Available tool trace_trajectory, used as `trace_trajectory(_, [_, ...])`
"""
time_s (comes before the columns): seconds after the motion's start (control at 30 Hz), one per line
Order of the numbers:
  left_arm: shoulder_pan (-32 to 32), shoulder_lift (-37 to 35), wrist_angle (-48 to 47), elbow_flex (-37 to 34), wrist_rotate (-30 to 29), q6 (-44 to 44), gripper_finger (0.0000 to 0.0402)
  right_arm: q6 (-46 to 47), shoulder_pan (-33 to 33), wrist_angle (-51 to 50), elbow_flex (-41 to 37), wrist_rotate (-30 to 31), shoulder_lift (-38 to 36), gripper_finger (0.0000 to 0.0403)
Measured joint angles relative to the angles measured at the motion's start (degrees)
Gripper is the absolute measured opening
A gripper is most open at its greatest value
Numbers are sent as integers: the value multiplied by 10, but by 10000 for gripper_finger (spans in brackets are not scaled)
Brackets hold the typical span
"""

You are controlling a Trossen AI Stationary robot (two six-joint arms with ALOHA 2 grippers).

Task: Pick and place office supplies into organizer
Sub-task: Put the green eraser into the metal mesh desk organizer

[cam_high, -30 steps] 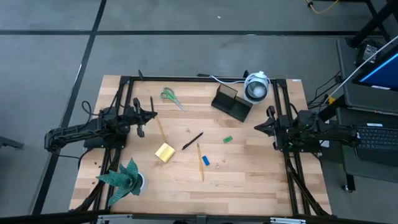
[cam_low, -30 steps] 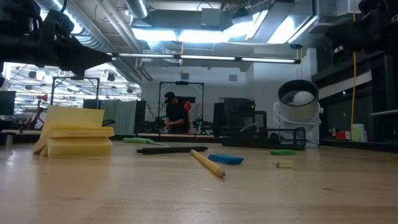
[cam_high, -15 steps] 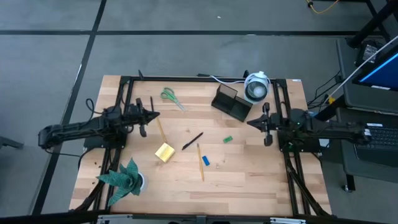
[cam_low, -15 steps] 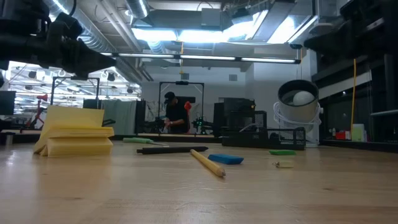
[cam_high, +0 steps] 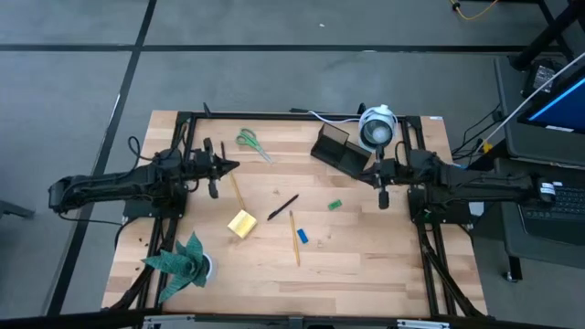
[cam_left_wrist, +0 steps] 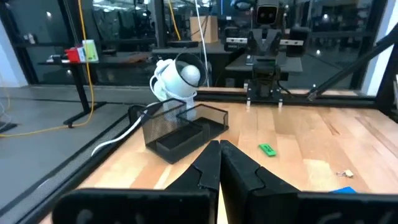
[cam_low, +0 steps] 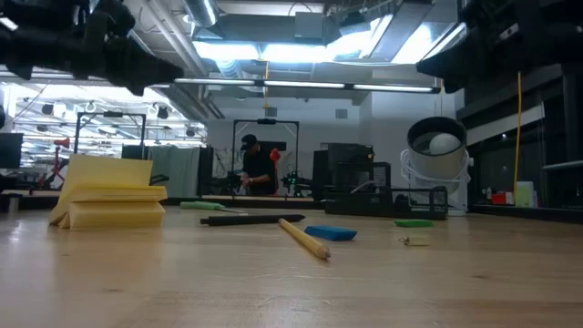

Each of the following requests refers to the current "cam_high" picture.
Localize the monitor with blue screen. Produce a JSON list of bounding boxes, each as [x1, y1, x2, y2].
[[516, 63, 585, 136]]

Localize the black crossbar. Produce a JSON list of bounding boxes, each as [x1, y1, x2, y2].
[[0, 309, 585, 329]]

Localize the green potted plant white pot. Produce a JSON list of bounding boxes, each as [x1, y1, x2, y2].
[[140, 231, 215, 303]]

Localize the black power adapter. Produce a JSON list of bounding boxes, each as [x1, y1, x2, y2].
[[520, 58, 568, 100]]

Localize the black stand leg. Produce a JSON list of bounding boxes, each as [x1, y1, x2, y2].
[[509, 0, 585, 72]]

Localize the black desk organizer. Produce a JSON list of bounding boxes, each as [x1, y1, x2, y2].
[[310, 122, 373, 180]]

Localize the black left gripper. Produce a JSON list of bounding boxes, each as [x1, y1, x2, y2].
[[185, 137, 240, 200]]

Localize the yellow sticky note pad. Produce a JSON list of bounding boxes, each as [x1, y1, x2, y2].
[[227, 208, 259, 240]]

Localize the green-handled scissors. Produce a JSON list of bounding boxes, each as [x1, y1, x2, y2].
[[235, 128, 274, 165]]

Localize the white lamp cable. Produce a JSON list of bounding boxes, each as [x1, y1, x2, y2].
[[308, 111, 362, 125]]

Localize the white round desk lamp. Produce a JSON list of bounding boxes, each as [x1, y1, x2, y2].
[[357, 103, 399, 154]]

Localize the yellow cable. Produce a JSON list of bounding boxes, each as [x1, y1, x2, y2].
[[449, 0, 499, 22]]

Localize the black aluminium table frame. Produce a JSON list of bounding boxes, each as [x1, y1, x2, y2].
[[102, 109, 488, 320]]

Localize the laptop computer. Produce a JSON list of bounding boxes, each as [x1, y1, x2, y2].
[[492, 53, 585, 283]]

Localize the white diagonal cable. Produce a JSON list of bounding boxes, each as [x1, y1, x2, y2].
[[483, 52, 585, 146]]

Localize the black keyboard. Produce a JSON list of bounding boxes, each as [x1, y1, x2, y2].
[[518, 182, 585, 248]]

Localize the gray chair leg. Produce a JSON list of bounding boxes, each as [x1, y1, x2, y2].
[[0, 199, 37, 220]]

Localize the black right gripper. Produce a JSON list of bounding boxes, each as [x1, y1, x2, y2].
[[360, 145, 406, 211]]

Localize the black pen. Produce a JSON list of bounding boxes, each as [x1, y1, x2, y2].
[[266, 193, 301, 222]]

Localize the silver aluminium bracket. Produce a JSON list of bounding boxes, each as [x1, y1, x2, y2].
[[395, 318, 452, 329], [142, 313, 197, 329]]

